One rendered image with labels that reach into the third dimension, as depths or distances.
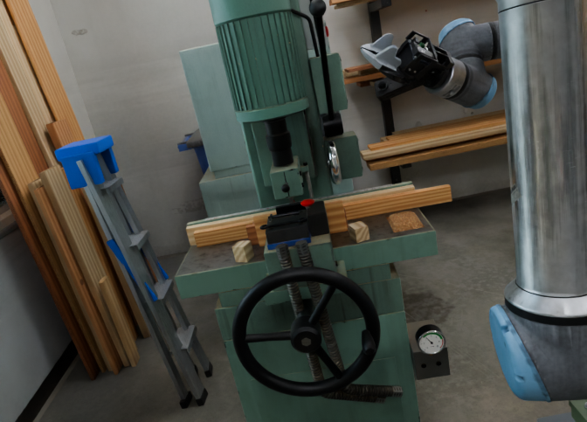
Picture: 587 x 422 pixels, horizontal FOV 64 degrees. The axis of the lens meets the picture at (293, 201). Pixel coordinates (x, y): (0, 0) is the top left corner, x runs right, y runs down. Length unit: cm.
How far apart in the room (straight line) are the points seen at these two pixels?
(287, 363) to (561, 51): 88
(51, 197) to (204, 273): 134
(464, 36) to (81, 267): 189
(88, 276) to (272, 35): 168
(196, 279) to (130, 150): 257
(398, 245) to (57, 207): 166
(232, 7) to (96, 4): 259
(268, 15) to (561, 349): 80
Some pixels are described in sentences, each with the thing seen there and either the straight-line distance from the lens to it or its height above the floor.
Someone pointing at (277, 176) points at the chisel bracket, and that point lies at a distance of 112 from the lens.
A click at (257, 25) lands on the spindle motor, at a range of 105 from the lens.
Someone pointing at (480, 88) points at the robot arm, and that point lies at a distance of 120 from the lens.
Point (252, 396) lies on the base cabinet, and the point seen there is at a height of 54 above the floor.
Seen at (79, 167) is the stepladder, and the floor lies 109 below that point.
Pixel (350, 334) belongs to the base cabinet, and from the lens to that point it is 117.
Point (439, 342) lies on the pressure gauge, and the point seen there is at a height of 66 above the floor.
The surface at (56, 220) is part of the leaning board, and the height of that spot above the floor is 82.
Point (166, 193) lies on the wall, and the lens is 363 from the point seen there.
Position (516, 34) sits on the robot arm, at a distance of 72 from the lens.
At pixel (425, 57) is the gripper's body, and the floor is 126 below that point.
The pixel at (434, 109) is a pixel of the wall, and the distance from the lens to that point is 360.
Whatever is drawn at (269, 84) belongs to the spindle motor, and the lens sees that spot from 105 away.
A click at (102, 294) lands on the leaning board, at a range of 244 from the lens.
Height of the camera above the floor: 134
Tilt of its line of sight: 18 degrees down
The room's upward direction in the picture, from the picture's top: 12 degrees counter-clockwise
